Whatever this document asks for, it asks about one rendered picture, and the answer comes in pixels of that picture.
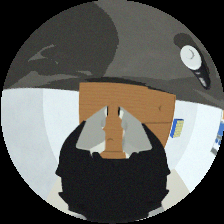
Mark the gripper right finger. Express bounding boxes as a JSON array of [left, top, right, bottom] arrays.
[[118, 106, 171, 175]]

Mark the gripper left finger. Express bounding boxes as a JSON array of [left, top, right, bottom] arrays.
[[55, 106, 108, 177]]

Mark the brown wooden drawer front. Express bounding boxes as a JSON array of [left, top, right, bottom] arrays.
[[148, 125, 170, 146], [100, 153, 126, 159], [145, 91, 174, 122], [79, 82, 148, 131], [104, 130, 123, 151]]

